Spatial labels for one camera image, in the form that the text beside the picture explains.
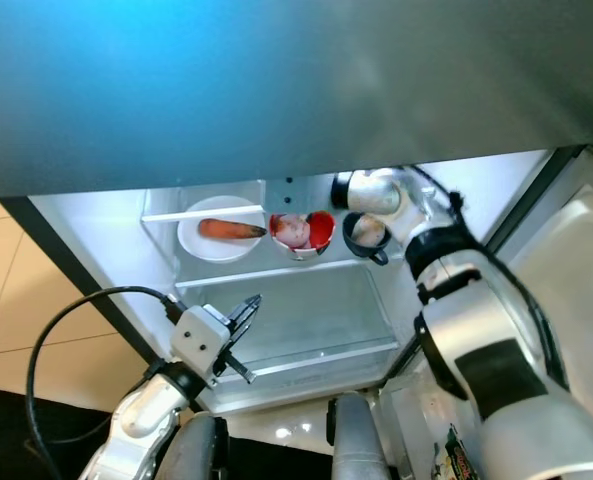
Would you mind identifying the white round plate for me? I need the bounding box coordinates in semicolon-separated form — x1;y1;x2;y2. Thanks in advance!
178;195;269;263

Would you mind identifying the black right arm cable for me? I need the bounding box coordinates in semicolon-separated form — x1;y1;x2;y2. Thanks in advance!
406;165;467;226

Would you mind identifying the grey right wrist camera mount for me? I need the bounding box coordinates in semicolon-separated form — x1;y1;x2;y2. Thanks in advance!
266;178;337;213

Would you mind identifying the green food packet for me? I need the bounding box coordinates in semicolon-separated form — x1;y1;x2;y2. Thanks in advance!
431;425;482;480

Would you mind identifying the dark blue mug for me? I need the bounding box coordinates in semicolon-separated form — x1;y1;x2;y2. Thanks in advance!
341;210;392;266

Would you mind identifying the black floor mat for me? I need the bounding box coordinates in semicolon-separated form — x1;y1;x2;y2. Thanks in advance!
0;383;337;480

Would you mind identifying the red metal pot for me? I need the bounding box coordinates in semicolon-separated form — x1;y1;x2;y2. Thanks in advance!
268;210;336;262

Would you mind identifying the grey right robot leg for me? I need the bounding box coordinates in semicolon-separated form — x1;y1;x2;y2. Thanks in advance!
326;392;397;480

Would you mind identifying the orange carrot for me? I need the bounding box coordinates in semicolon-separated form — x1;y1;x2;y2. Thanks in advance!
199;218;269;240

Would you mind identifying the grey robot leg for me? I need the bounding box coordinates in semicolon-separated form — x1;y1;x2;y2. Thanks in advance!
161;415;227;480
326;392;397;480

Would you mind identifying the pale round potato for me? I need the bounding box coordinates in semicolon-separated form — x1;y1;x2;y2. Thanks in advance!
351;215;385;246

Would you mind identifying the clear crisper drawer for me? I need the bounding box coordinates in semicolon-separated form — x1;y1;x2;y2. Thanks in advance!
184;262;399;386

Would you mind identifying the pink wrapped food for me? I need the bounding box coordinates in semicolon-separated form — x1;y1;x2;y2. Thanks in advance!
273;213;312;249

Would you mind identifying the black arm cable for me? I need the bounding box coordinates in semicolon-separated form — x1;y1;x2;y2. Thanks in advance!
406;165;467;226
33;287;187;480

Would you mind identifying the grey left robot leg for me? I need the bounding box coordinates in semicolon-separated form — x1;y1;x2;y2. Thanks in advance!
161;415;227;480

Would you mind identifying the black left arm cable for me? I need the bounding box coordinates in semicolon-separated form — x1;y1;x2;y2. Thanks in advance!
33;287;187;480

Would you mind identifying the grey fridge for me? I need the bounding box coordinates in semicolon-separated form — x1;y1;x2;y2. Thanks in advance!
0;0;593;416

